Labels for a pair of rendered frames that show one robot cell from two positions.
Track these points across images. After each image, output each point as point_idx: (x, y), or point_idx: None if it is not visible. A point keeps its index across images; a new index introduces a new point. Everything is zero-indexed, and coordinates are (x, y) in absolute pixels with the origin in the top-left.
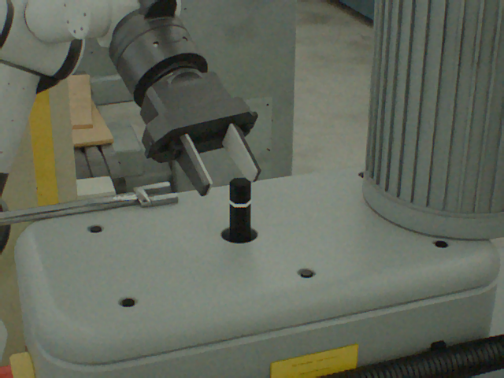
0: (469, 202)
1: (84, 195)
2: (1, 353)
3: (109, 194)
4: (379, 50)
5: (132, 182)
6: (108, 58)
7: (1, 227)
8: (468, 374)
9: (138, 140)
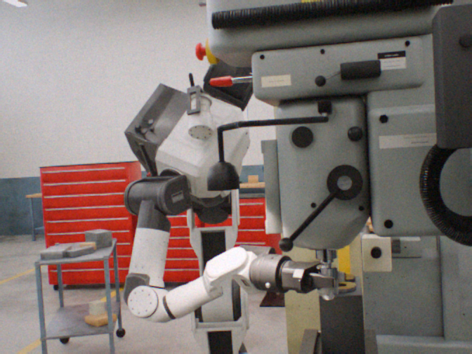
0: None
1: (371, 239)
2: (241, 133)
3: (386, 239)
4: None
5: (414, 261)
6: (430, 241)
7: (252, 81)
8: (409, 1)
9: (419, 237)
